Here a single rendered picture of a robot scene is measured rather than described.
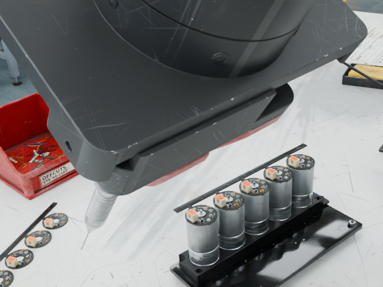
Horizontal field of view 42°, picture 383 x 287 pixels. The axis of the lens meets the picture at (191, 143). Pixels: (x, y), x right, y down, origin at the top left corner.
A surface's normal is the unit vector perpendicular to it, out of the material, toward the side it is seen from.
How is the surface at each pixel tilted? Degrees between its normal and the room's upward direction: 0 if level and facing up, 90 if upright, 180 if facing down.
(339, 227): 0
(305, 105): 0
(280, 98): 35
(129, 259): 0
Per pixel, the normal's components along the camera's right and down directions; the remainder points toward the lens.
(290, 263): -0.07, -0.87
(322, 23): 0.33, -0.52
